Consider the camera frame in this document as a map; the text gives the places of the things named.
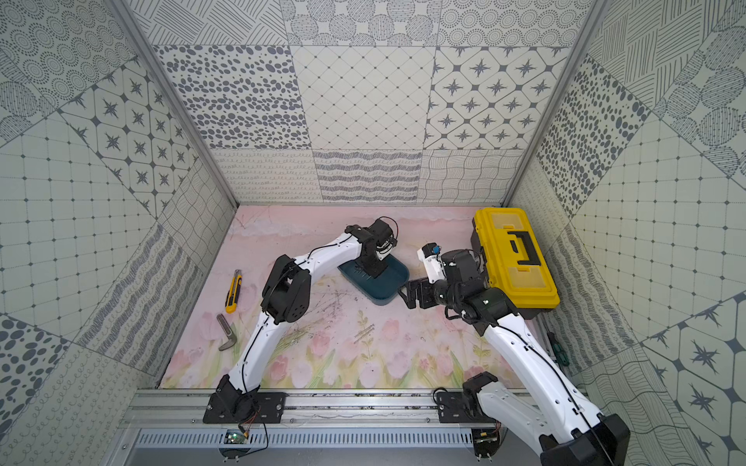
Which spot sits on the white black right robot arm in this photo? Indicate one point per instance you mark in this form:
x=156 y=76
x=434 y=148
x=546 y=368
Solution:
x=562 y=426

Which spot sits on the teal plastic storage box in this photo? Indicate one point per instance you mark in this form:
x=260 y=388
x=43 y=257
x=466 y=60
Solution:
x=382 y=289

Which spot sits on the grey metal angle bracket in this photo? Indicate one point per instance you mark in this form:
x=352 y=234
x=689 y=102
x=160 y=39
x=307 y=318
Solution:
x=230 y=337

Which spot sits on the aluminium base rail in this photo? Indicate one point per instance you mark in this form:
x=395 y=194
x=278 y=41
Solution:
x=185 y=408

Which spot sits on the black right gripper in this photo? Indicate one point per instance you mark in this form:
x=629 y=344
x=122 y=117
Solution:
x=423 y=286

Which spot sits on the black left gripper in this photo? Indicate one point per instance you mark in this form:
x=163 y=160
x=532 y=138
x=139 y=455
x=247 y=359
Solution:
x=376 y=265

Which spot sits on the small green circuit board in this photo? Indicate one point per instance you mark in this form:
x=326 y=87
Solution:
x=234 y=437

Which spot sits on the yellow utility knife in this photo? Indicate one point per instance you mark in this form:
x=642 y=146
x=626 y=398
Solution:
x=231 y=302

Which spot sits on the green handled screwdriver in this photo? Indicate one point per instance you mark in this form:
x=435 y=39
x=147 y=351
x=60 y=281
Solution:
x=558 y=350

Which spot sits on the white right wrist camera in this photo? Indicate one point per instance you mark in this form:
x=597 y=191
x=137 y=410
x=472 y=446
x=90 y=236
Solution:
x=429 y=255

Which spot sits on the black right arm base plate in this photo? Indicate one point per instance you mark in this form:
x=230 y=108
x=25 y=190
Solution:
x=453 y=409

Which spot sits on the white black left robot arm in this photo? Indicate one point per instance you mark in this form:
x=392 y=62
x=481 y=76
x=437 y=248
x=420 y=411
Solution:
x=362 y=253

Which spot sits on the yellow black toolbox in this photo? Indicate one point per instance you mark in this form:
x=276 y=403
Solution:
x=512 y=258

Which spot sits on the white slotted cable duct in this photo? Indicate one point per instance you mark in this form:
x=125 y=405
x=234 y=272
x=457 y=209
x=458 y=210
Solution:
x=439 y=437

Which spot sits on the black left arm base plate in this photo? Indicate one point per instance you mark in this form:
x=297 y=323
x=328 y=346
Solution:
x=262 y=407

